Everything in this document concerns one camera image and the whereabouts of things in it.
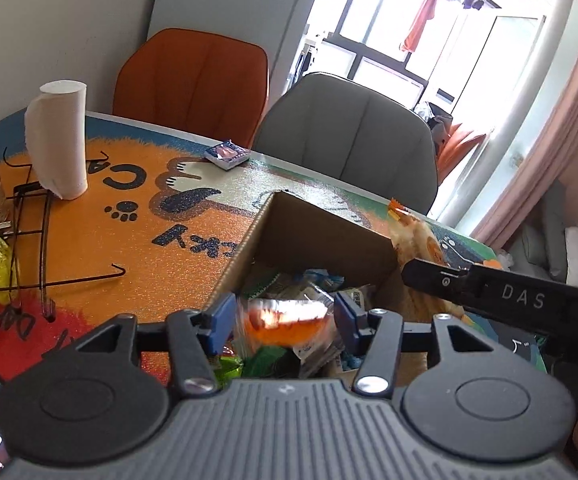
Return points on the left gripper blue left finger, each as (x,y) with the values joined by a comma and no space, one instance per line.
(190,338)

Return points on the white black snack pack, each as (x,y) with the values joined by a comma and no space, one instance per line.
(329,349)

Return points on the grey sofa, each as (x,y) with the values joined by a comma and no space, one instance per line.
(538,248)

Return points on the red hanging garment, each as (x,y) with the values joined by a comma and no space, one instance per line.
(424,14)

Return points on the black grey backpack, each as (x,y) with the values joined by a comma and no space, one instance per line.
(439,122)

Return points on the green snack packet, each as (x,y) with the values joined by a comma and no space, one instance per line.
(264,363)

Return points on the white paper towel roll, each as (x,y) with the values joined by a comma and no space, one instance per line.
(54,124)

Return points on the orange snack packet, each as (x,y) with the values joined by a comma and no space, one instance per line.
(302,325)

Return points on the colourful cat table mat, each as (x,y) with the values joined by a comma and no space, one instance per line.
(152,234)

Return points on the brown cardboard box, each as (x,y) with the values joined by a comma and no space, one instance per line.
(289,236)

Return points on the beige bread snack pack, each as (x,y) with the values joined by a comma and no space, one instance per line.
(412,238)

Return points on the orange dining chair far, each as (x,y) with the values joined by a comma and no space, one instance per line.
(460,142)

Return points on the grey upholstered chair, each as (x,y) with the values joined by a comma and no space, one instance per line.
(354,134)

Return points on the orange chair by wall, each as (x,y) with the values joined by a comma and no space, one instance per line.
(203,83)

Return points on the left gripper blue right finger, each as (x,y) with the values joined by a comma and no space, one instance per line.
(377,336)

